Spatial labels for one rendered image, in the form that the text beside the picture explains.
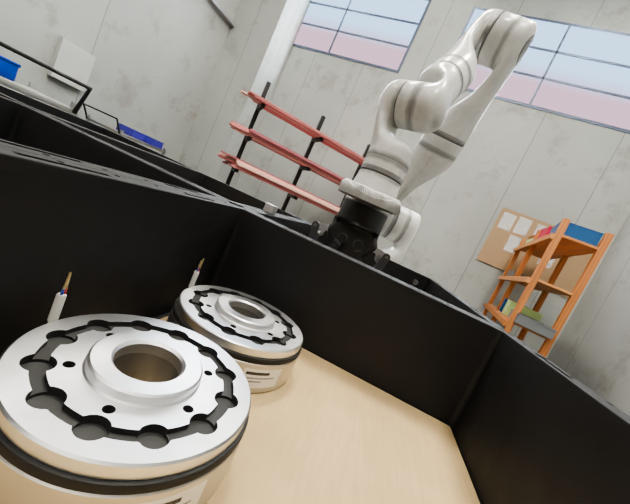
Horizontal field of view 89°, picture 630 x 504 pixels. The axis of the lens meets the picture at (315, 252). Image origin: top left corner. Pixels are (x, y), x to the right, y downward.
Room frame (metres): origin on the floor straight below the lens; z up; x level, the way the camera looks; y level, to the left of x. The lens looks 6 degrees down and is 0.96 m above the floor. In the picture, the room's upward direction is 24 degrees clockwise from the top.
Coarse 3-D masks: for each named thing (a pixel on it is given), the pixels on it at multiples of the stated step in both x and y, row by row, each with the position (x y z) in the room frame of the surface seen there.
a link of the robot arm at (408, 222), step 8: (400, 208) 0.81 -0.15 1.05; (400, 216) 0.80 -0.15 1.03; (408, 216) 0.80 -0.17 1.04; (416, 216) 0.81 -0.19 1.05; (400, 224) 0.79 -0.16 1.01; (408, 224) 0.79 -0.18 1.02; (416, 224) 0.80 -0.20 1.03; (392, 232) 0.80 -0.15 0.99; (400, 232) 0.80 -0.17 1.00; (408, 232) 0.80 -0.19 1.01; (416, 232) 0.80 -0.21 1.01; (392, 240) 0.82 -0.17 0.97; (400, 240) 0.81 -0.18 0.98; (408, 240) 0.80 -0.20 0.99; (384, 248) 0.85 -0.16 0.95; (392, 248) 0.83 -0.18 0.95; (400, 248) 0.80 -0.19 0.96; (392, 256) 0.79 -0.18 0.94; (400, 256) 0.80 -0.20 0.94
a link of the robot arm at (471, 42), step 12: (492, 12) 0.66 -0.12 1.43; (480, 24) 0.66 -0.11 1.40; (492, 24) 0.66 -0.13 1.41; (468, 36) 0.62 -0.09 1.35; (480, 36) 0.67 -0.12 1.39; (456, 48) 0.59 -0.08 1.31; (468, 48) 0.59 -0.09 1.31; (480, 48) 0.68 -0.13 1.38; (444, 60) 0.56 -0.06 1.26; (456, 60) 0.55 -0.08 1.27; (468, 60) 0.57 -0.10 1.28; (468, 72) 0.56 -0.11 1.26; (468, 84) 0.58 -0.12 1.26
